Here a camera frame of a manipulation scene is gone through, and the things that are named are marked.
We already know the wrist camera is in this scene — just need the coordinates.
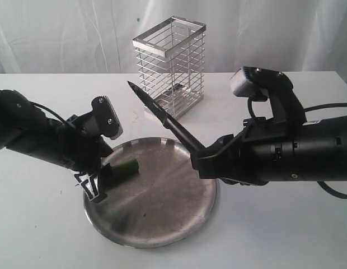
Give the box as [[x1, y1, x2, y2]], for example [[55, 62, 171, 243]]
[[229, 66, 306, 124], [91, 96, 123, 140]]

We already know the metal wire utensil holder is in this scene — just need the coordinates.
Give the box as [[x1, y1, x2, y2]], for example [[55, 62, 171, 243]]
[[132, 16, 207, 119]]

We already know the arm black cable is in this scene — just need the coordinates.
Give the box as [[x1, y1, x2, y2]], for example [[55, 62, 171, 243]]
[[247, 96, 347, 200], [30, 103, 69, 126]]

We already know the black knife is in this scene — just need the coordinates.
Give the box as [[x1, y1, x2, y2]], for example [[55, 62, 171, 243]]
[[127, 81, 205, 153]]

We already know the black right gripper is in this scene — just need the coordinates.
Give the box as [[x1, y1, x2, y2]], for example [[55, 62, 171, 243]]
[[190, 118, 299, 185]]

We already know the white backdrop curtain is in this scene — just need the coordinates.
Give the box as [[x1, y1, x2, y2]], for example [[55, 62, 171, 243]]
[[0, 1, 347, 78]]

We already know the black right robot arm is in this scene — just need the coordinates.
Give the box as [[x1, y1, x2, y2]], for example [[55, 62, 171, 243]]
[[191, 116, 347, 185]]

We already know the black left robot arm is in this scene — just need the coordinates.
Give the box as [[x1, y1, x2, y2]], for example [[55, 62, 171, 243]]
[[0, 90, 123, 203]]

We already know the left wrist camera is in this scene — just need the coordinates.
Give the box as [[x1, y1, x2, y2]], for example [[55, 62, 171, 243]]
[[91, 96, 123, 140]]

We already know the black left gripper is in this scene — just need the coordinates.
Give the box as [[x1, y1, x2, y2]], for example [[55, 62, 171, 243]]
[[57, 113, 115, 203]]

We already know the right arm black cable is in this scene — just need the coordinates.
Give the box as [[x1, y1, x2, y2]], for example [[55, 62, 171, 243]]
[[247, 96, 347, 200]]

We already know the round steel plate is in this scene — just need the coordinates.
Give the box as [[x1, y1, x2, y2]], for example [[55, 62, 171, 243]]
[[83, 137, 219, 249]]

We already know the green cucumber piece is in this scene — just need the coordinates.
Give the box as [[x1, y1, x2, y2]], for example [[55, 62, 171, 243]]
[[109, 159, 139, 185]]

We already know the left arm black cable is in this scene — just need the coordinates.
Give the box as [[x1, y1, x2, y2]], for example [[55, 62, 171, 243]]
[[30, 103, 69, 126]]

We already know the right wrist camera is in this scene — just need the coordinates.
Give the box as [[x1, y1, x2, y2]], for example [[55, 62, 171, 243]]
[[229, 66, 306, 124]]

